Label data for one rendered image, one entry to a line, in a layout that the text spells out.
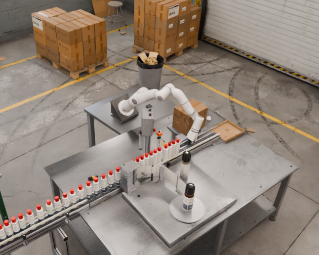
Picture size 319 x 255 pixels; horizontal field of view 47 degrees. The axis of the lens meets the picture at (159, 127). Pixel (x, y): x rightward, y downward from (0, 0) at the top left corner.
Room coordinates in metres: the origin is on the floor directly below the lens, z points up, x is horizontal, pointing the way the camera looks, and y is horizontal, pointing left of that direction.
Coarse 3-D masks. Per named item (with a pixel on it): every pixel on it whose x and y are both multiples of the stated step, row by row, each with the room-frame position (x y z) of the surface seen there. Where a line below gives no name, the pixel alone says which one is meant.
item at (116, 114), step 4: (124, 96) 3.67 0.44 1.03; (128, 96) 3.69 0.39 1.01; (112, 100) 3.55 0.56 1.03; (116, 100) 3.58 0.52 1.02; (120, 100) 3.60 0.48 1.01; (112, 104) 3.51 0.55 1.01; (116, 104) 3.53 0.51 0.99; (112, 108) 3.51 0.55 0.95; (116, 108) 3.49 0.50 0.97; (136, 108) 3.61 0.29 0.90; (112, 112) 3.51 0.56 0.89; (116, 112) 3.45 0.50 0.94; (120, 112) 3.47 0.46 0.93; (136, 112) 3.57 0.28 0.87; (112, 116) 3.51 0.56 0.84; (116, 116) 3.46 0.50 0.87; (120, 116) 3.43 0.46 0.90; (124, 116) 3.45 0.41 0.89; (128, 116) 3.48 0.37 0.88; (132, 116) 3.52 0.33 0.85; (120, 120) 3.42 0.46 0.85; (124, 120) 3.43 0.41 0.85
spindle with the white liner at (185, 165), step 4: (184, 152) 2.55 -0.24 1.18; (188, 152) 2.55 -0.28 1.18; (184, 156) 2.52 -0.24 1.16; (188, 156) 2.52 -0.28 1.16; (184, 160) 2.51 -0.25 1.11; (188, 160) 2.52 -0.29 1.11; (184, 164) 2.51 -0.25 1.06; (188, 164) 2.52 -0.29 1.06; (180, 168) 2.54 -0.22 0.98; (184, 168) 2.51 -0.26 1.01; (188, 168) 2.52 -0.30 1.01; (180, 172) 2.53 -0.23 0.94; (184, 172) 2.51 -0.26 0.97; (188, 172) 2.53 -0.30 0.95; (180, 176) 2.53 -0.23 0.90; (184, 176) 2.51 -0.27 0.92
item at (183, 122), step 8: (192, 104) 3.45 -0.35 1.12; (200, 104) 3.46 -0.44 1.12; (176, 112) 3.34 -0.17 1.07; (184, 112) 3.28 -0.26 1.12; (200, 112) 3.32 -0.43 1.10; (176, 120) 3.33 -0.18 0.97; (184, 120) 3.25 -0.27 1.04; (192, 120) 3.24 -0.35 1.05; (176, 128) 3.32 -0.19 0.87; (184, 128) 3.24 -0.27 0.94; (200, 128) 3.35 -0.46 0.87
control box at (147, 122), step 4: (144, 108) 2.78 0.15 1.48; (144, 112) 2.71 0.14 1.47; (148, 112) 2.72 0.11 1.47; (152, 112) 2.73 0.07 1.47; (144, 116) 2.65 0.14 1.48; (148, 116) 2.65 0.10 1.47; (152, 116) 2.67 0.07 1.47; (144, 120) 2.62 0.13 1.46; (148, 120) 2.62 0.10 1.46; (152, 120) 2.62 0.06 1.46; (144, 124) 2.62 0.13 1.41; (148, 124) 2.62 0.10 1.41; (152, 124) 2.63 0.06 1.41; (144, 128) 2.62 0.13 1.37; (148, 128) 2.62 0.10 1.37; (152, 128) 2.63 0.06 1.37; (144, 132) 2.62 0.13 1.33; (148, 132) 2.62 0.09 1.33; (152, 132) 2.63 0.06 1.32
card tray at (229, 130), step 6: (228, 120) 3.55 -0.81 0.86; (216, 126) 3.44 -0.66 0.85; (222, 126) 3.46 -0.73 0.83; (228, 126) 3.47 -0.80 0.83; (234, 126) 3.47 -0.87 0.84; (216, 132) 3.34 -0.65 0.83; (222, 132) 3.35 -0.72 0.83; (228, 132) 3.36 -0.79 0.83; (234, 132) 3.37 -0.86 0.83; (240, 132) 3.37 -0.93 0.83; (222, 138) 3.24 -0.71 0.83; (228, 138) 3.25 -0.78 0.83
